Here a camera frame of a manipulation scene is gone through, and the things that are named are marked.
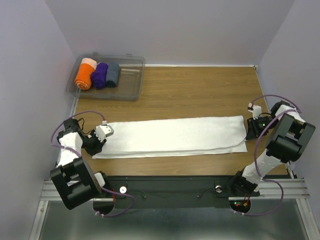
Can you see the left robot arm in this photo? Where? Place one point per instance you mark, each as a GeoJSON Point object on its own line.
{"type": "Point", "coordinates": [73, 178]}

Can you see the white towel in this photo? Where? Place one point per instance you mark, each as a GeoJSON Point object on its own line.
{"type": "Point", "coordinates": [175, 137]}

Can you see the grey rolled towel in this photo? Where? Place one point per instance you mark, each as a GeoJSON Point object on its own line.
{"type": "Point", "coordinates": [112, 75]}

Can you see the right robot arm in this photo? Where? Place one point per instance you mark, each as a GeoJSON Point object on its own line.
{"type": "Point", "coordinates": [289, 137]}

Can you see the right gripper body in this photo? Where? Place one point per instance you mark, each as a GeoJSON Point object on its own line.
{"type": "Point", "coordinates": [261, 123]}

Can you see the orange rolled towel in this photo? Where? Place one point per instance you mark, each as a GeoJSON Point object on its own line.
{"type": "Point", "coordinates": [83, 76]}

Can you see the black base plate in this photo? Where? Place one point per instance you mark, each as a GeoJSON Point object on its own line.
{"type": "Point", "coordinates": [174, 192]}

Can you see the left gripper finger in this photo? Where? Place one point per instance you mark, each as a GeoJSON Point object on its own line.
{"type": "Point", "coordinates": [103, 144]}
{"type": "Point", "coordinates": [93, 152]}

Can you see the purple rolled towel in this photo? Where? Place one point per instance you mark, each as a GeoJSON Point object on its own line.
{"type": "Point", "coordinates": [98, 77]}

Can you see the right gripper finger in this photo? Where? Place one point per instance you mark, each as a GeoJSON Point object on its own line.
{"type": "Point", "coordinates": [262, 133]}
{"type": "Point", "coordinates": [251, 131]}

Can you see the clear plastic bin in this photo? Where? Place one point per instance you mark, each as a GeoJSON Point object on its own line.
{"type": "Point", "coordinates": [129, 83]}

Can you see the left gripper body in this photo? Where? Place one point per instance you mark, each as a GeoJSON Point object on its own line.
{"type": "Point", "coordinates": [93, 141]}

